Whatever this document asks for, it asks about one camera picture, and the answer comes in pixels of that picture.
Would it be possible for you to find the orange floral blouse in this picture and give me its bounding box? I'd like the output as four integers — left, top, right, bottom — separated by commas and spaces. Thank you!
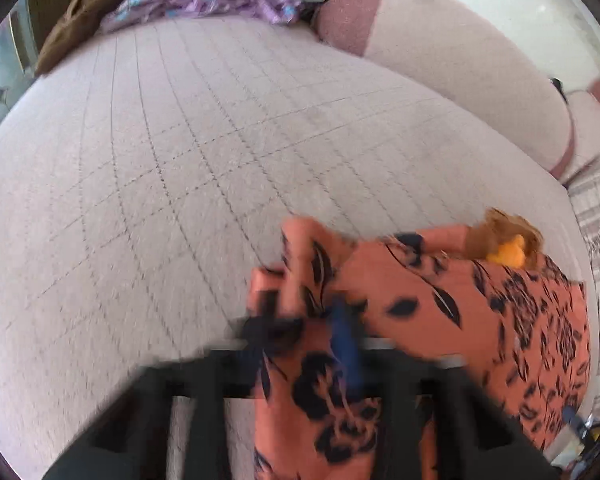
248, 209, 591, 479

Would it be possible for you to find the window with wooden frame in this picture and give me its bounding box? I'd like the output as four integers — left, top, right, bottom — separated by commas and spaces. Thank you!
0, 0, 38, 123

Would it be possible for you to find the brown garment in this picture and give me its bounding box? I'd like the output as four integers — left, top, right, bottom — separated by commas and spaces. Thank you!
34, 0, 123, 76

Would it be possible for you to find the pink bolster cushion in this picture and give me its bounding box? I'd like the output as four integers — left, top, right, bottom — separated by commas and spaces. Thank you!
313, 0, 574, 178

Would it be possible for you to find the pink corner cushion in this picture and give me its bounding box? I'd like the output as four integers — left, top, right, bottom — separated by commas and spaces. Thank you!
560, 79, 600, 184

